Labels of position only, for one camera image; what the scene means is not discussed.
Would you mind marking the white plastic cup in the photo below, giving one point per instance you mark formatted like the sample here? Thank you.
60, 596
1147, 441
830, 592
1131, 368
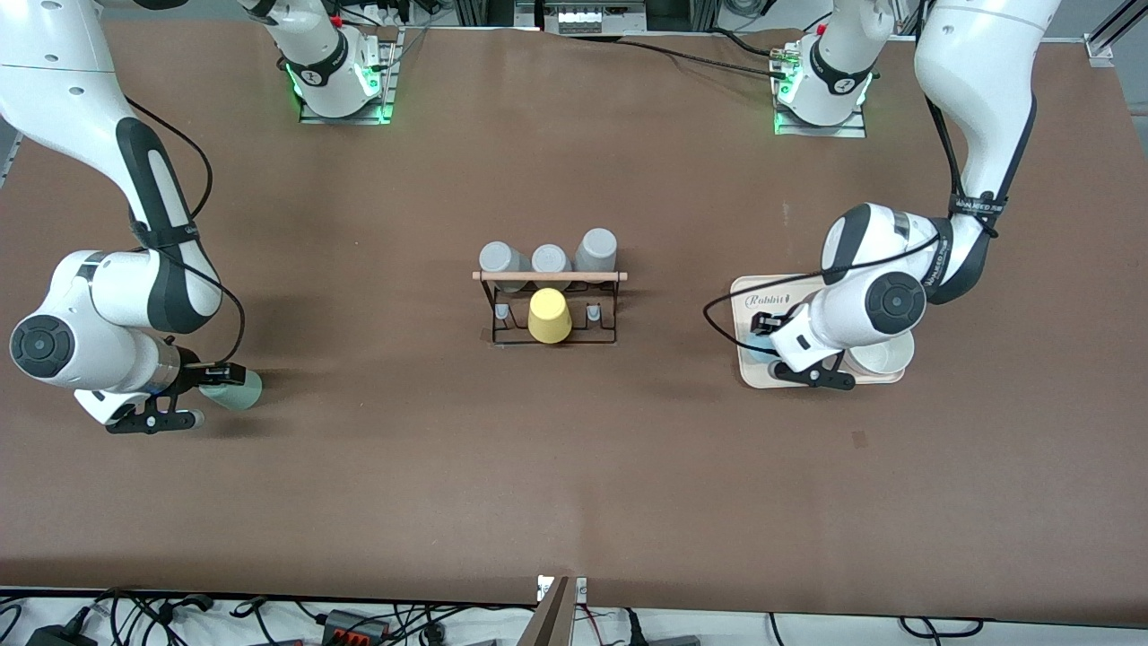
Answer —
883, 357

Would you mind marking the wooden slat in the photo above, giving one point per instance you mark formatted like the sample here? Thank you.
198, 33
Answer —
549, 619

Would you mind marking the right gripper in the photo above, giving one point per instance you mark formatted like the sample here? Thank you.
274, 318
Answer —
190, 374

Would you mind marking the white metal bracket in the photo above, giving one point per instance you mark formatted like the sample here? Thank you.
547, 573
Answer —
581, 589

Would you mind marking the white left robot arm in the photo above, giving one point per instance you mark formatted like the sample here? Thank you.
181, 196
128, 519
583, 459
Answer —
978, 72

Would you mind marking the white power strip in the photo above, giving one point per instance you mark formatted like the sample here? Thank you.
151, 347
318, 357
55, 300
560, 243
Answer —
592, 18

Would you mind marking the grey plastic cup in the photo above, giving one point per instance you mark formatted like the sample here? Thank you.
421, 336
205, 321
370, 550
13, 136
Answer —
502, 262
550, 260
596, 249

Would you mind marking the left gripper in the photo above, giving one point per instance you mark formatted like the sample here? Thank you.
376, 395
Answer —
773, 326

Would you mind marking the mint green plastic cup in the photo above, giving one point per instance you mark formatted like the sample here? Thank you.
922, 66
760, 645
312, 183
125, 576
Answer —
238, 393

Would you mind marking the aluminium frame profile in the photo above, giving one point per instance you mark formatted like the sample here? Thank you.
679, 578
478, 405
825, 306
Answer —
7, 161
1112, 31

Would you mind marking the black box with red connectors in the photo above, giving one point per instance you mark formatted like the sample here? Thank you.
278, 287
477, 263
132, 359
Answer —
354, 626

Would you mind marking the black power adapter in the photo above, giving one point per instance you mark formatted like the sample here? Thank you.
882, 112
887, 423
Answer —
58, 635

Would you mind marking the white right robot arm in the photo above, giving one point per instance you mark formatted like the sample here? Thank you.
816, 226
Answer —
54, 81

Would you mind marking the yellow plastic cup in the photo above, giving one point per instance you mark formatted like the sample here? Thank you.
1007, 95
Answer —
549, 318

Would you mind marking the cream tray with Rabbit print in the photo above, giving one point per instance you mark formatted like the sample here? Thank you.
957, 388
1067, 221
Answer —
762, 377

